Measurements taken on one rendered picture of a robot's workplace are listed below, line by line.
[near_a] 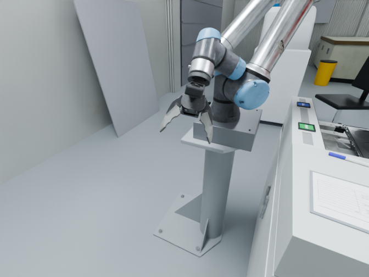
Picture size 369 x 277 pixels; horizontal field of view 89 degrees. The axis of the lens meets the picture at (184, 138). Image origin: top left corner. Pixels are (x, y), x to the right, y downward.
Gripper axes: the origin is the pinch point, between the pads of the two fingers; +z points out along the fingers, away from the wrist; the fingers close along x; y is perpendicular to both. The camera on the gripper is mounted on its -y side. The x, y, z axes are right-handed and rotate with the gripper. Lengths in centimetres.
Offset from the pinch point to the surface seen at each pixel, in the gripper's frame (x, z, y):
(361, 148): -64, -14, 16
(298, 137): -37.6, -10.8, 10.1
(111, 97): 106, -51, 174
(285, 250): -24.7, 18.6, -15.0
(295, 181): -28.8, 4.9, -7.3
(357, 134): -69, -21, 24
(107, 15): 125, -138, 145
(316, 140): -42.7, -10.6, 8.4
